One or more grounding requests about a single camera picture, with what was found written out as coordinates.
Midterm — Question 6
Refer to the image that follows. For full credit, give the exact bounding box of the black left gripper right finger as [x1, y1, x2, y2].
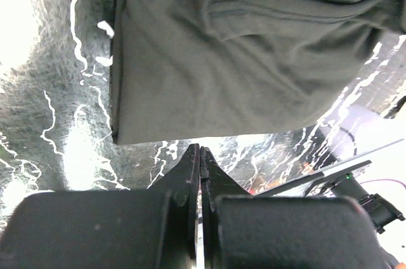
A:
[200, 148, 390, 268]

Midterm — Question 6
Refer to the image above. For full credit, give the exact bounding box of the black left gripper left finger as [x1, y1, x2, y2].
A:
[1, 144, 200, 268]

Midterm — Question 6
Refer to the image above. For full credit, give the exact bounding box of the black printed t-shirt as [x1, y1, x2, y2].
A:
[111, 0, 405, 145]

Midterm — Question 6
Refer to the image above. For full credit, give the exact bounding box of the black marble pattern mat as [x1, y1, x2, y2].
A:
[1, 0, 405, 225]

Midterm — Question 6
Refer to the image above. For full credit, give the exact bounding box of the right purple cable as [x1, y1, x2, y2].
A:
[358, 178, 406, 187]

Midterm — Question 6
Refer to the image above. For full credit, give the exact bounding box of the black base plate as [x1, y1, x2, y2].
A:
[255, 139, 405, 197]

